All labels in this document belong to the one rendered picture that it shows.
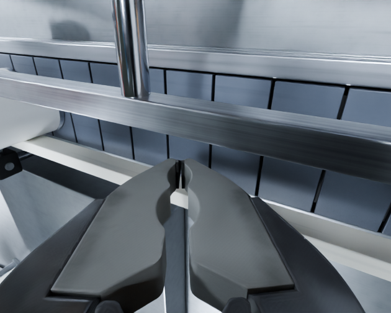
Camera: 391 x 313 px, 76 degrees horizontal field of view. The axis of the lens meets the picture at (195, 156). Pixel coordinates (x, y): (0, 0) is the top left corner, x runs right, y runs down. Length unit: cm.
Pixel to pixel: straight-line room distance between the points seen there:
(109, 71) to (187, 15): 8
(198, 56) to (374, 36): 11
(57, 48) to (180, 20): 11
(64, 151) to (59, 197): 13
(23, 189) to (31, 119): 20
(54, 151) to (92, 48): 10
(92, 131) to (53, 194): 15
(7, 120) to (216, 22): 19
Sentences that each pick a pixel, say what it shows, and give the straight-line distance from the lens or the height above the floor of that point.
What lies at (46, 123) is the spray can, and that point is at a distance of 28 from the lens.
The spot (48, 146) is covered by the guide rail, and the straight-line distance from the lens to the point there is 27.
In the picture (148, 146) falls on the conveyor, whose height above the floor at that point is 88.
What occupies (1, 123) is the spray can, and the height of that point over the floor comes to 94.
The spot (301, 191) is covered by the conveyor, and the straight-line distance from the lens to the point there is 18.
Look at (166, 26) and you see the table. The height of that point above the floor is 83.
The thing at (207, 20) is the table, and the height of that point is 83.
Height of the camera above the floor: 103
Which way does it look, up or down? 52 degrees down
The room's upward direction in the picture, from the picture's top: 130 degrees counter-clockwise
